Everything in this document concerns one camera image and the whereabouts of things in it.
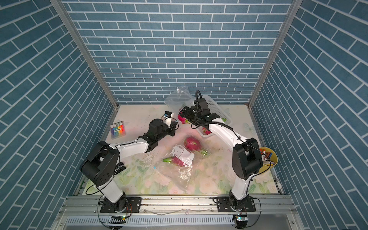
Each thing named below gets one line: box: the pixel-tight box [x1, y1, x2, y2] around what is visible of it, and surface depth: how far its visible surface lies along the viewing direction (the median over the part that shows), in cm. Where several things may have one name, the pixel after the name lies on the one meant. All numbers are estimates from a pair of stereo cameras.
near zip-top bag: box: [144, 144, 211, 188], surface depth 86 cm
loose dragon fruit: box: [184, 136, 209, 157], surface depth 91 cm
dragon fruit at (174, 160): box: [161, 156, 187, 167], surface depth 85 cm
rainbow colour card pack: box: [110, 120, 127, 140], surface depth 105 cm
